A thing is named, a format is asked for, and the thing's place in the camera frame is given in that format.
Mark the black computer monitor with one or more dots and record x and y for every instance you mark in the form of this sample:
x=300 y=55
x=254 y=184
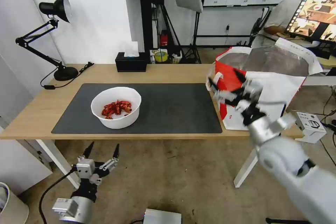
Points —
x=312 y=11

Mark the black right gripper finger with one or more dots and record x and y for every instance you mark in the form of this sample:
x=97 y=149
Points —
x=214 y=87
x=240 y=75

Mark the red fire extinguisher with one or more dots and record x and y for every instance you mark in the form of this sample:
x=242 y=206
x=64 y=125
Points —
x=164 y=39

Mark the red white takeout bag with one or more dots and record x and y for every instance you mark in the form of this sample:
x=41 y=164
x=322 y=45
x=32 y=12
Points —
x=273 y=85

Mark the black tissue box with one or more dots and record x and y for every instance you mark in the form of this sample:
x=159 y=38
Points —
x=130 y=64

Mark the white round bowl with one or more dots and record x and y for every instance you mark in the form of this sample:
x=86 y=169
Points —
x=118 y=123

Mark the white cabinet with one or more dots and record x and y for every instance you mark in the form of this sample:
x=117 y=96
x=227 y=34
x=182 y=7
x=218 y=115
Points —
x=21 y=166

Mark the black upright frame post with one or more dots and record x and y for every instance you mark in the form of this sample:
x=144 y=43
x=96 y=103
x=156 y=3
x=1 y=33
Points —
x=151 y=11

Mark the white printed carton box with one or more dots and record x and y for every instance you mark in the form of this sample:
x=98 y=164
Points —
x=311 y=127

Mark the person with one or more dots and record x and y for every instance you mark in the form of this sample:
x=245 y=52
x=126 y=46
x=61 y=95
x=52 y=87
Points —
x=278 y=14

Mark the white trash bin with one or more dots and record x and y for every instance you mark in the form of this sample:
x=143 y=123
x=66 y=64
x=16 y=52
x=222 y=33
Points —
x=13 y=205

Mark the silver metal box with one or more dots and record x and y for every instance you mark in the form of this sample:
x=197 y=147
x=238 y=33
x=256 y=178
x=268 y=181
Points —
x=162 y=216

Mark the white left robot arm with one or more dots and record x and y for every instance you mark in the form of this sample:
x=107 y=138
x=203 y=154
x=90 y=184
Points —
x=74 y=209

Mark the white table leg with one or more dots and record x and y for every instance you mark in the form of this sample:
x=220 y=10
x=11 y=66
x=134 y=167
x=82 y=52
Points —
x=246 y=166
x=57 y=161

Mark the red crayfish shell trash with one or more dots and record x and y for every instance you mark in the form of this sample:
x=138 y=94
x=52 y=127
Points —
x=115 y=108

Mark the black desk mat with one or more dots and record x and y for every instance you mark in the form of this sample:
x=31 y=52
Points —
x=168 y=108

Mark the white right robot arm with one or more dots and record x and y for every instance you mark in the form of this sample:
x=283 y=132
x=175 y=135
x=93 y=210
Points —
x=286 y=161

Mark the black light stand tripod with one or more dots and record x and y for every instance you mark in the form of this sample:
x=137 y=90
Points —
x=195 y=37

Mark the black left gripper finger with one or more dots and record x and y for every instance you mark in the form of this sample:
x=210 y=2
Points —
x=116 y=153
x=88 y=150

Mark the black desk lamp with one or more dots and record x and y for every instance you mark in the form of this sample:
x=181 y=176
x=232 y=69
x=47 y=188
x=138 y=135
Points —
x=64 y=73

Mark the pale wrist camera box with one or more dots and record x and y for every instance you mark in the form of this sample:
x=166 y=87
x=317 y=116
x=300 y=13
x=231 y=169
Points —
x=85 y=169

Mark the white tissue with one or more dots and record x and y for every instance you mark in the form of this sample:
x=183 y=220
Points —
x=132 y=49

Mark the yellow tape roll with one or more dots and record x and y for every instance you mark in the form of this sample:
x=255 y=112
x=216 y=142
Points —
x=161 y=56

